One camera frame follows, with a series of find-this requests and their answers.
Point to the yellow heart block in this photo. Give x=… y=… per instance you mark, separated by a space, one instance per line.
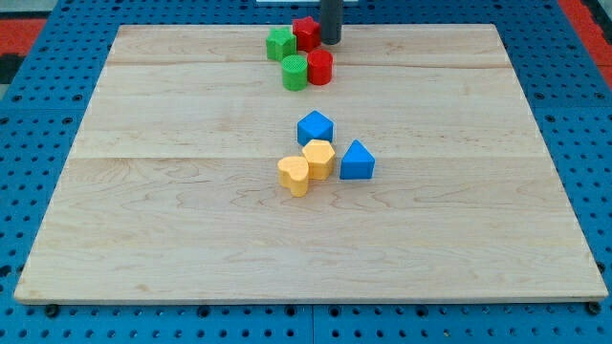
x=293 y=173

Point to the yellow hexagon block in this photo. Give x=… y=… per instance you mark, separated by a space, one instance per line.
x=321 y=157

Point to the blue cube block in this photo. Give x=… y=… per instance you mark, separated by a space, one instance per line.
x=314 y=126

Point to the blue triangle block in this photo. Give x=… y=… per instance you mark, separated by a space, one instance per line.
x=357 y=163

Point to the green cylinder block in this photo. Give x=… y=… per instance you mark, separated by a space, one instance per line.
x=294 y=72

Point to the red cylinder block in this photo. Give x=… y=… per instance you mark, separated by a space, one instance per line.
x=320 y=67

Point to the green star block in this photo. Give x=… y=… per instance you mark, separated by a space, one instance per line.
x=280 y=42

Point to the light wooden board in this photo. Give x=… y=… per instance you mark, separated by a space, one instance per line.
x=170 y=192

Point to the red star block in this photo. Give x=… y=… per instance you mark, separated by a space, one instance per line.
x=307 y=32

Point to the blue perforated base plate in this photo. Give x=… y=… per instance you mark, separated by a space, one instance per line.
x=42 y=109

